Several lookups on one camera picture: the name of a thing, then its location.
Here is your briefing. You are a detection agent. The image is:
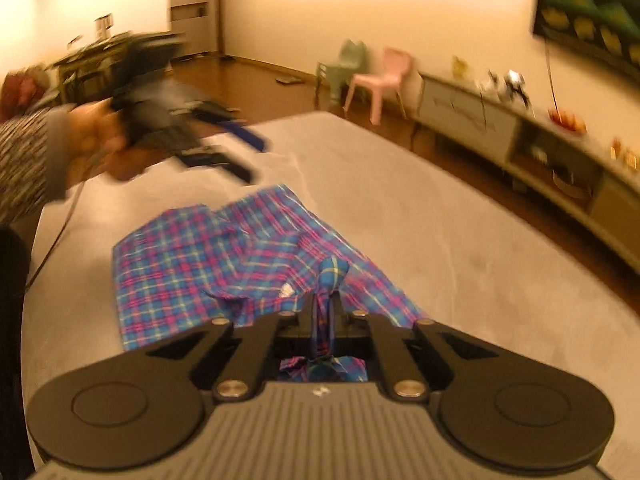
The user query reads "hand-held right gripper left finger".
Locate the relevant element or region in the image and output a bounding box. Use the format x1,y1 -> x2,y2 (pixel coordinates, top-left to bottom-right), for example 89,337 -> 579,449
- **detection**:
145,293 -> 320,402

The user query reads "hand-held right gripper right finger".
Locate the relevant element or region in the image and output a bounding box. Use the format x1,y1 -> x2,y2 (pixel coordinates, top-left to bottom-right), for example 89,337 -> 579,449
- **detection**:
331,294 -> 502,402

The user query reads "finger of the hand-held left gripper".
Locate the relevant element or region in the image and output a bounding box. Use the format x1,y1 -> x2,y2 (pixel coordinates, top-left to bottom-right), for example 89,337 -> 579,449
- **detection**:
191,103 -> 273,154
179,144 -> 261,184

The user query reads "blue pink plaid shirt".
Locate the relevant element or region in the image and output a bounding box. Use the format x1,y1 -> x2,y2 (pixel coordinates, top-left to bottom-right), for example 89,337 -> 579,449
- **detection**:
111,184 -> 433,384

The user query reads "person's left forearm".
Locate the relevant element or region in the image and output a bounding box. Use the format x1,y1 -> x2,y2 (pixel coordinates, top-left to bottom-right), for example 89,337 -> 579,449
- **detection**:
0,104 -> 84,227

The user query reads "person's left hand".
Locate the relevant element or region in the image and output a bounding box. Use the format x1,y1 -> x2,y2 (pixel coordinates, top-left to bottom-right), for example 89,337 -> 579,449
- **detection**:
66,99 -> 167,182

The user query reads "dark side table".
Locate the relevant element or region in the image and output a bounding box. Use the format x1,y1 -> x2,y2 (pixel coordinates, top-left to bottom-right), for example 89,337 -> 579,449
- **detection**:
52,30 -> 187,102

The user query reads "grey door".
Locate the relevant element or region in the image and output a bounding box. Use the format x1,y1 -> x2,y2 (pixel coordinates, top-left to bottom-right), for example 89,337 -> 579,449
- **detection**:
167,0 -> 224,59

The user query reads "green plastic child chair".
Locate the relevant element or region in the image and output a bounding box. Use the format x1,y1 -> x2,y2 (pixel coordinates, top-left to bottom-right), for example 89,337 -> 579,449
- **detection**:
315,39 -> 368,109

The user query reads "reddish brown cushion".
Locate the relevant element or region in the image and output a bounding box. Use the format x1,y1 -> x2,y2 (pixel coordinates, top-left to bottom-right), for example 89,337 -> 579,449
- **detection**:
0,67 -> 52,122

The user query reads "pink plastic child chair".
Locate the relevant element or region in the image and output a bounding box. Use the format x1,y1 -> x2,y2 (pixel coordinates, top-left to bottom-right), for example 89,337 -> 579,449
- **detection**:
342,47 -> 416,126

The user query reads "black handheld device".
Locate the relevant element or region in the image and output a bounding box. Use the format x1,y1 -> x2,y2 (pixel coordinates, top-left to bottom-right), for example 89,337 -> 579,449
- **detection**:
502,70 -> 531,109

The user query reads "grey low TV cabinet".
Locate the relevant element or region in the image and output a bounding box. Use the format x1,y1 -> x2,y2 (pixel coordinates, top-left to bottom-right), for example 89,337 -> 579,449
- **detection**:
412,70 -> 640,272

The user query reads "plate of fruit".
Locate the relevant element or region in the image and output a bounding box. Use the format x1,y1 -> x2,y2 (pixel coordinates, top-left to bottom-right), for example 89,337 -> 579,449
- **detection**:
547,107 -> 589,136

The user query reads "thin dark gripper cable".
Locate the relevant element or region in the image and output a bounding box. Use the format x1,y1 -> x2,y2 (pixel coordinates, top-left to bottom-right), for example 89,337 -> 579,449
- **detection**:
25,152 -> 109,292

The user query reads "thin dark looped cable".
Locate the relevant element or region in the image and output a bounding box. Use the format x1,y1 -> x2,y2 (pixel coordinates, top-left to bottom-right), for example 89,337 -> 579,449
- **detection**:
434,89 -> 497,132

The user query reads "black hanging cable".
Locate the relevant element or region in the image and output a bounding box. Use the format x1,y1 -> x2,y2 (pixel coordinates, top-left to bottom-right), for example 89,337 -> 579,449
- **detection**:
542,42 -> 559,111

